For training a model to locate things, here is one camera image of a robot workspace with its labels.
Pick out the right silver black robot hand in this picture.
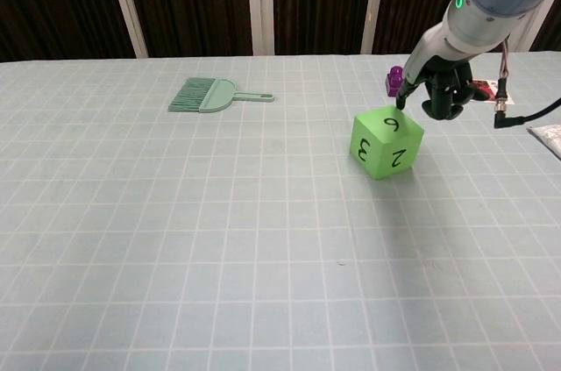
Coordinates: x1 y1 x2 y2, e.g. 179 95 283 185
395 22 479 121

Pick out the green cube with black numbers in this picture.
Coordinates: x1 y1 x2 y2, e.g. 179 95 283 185
349 103 426 182

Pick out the purple building block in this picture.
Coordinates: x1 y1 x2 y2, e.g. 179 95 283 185
384 65 407 97

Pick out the red white printed card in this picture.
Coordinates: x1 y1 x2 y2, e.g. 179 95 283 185
471 79 515 104

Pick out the mint green hand brush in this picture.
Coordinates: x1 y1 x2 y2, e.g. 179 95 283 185
167 77 276 115

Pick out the light blue grid tablecloth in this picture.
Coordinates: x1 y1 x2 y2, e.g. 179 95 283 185
0 51 561 371

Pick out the white frame pole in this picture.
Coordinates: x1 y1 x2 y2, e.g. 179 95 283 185
103 0 149 59
521 0 560 52
361 0 387 55
245 0 276 56

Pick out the black cable with metal connector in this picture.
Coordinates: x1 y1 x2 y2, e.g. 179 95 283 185
493 35 561 130

